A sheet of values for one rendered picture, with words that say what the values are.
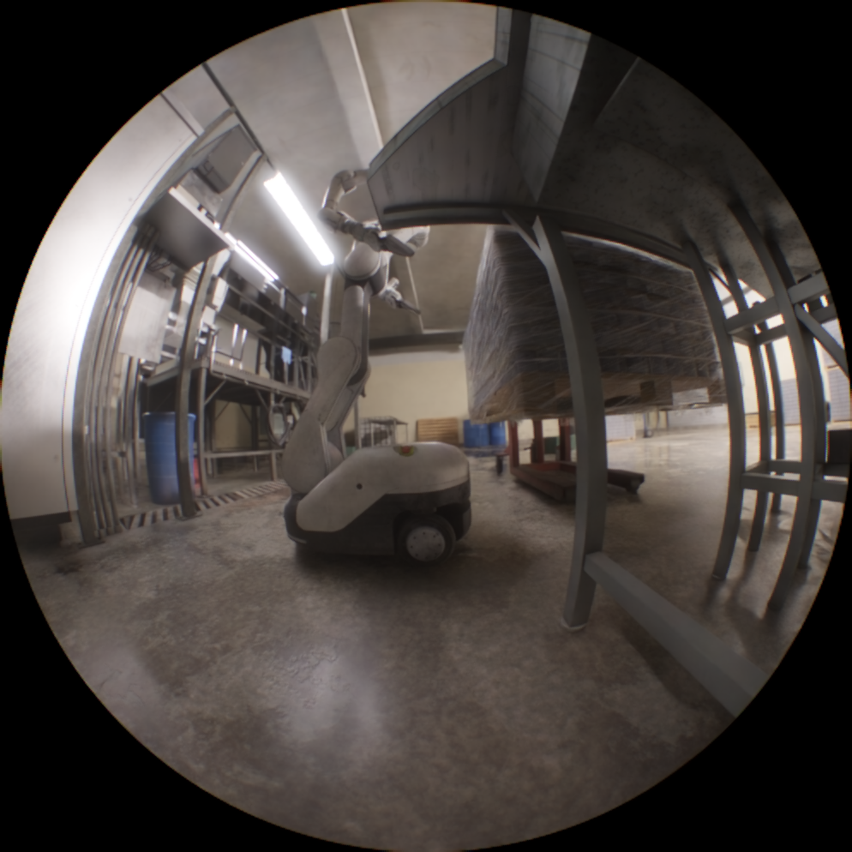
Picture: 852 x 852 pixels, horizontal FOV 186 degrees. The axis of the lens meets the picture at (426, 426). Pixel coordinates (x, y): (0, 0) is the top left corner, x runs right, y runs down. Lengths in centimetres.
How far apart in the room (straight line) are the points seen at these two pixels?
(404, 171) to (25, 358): 145
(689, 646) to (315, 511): 81
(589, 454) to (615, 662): 36
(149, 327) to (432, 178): 171
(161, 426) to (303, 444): 134
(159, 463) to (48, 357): 112
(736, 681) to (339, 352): 109
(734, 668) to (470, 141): 94
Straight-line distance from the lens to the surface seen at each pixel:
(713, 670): 32
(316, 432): 91
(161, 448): 206
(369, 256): 113
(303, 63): 459
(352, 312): 104
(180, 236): 189
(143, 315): 194
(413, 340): 955
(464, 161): 80
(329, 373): 93
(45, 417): 137
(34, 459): 136
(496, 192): 88
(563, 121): 50
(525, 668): 50
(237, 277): 282
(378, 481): 69
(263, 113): 492
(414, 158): 78
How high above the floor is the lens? 38
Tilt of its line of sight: 3 degrees up
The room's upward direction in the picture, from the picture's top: 3 degrees counter-clockwise
